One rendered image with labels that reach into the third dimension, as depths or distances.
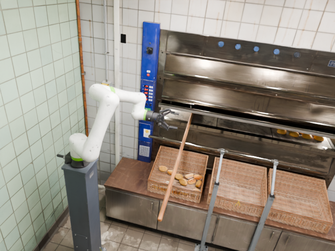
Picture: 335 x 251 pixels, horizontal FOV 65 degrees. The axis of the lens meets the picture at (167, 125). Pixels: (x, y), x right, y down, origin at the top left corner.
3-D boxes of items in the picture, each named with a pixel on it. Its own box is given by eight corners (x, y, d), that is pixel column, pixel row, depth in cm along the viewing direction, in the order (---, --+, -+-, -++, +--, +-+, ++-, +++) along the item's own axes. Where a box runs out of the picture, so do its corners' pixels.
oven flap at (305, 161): (158, 138, 299) (161, 121, 296) (327, 173, 270) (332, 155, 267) (157, 139, 294) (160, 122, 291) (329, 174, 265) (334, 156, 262)
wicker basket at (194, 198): (158, 164, 314) (159, 144, 301) (205, 174, 305) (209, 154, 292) (146, 191, 272) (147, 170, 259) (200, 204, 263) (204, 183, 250)
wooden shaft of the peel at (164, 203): (161, 222, 167) (161, 219, 165) (156, 221, 167) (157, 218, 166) (194, 109, 313) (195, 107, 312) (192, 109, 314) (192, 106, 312)
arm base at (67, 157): (53, 163, 204) (52, 156, 201) (64, 152, 216) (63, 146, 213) (83, 170, 199) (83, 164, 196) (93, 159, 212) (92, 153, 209)
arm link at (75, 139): (77, 165, 194) (75, 143, 185) (67, 155, 204) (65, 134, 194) (93, 159, 203) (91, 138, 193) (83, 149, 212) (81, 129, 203)
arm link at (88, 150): (83, 165, 180) (111, 93, 171) (72, 154, 190) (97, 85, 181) (98, 165, 190) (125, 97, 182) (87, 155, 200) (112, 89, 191)
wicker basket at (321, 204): (262, 186, 295) (268, 167, 281) (315, 198, 285) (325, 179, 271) (264, 219, 253) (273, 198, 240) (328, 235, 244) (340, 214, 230)
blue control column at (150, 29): (169, 127, 511) (182, 6, 406) (177, 128, 509) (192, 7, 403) (135, 195, 346) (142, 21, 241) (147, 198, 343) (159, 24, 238)
